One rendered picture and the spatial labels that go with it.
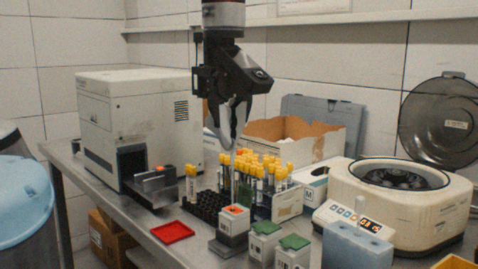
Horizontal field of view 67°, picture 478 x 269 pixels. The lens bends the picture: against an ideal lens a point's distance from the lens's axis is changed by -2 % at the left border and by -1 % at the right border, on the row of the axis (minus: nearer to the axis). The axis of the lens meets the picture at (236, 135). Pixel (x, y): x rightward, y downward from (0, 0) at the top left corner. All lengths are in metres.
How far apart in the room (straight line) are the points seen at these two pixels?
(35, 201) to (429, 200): 0.62
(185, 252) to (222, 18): 0.43
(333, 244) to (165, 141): 0.58
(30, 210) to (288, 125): 0.95
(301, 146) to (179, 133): 0.34
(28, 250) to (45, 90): 1.86
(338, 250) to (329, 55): 0.73
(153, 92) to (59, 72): 1.32
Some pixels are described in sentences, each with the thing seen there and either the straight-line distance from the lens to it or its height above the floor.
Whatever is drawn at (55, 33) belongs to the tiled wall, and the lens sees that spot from 2.25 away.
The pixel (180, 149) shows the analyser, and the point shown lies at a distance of 1.06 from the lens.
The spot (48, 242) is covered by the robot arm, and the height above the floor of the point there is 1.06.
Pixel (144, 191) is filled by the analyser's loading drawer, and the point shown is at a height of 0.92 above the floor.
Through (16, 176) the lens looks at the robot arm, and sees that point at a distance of 0.44.
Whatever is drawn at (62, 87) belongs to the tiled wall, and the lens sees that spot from 2.27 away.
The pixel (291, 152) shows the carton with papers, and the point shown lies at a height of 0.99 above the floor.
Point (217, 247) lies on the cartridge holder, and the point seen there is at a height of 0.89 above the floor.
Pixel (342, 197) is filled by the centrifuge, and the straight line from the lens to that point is 0.80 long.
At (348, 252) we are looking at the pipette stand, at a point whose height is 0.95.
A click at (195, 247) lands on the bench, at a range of 0.74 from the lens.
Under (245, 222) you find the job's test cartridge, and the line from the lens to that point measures 0.71.
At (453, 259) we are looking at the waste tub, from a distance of 0.61.
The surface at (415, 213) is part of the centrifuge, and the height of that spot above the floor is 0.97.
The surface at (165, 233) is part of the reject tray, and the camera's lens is 0.79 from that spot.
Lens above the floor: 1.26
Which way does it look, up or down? 14 degrees down
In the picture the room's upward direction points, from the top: straight up
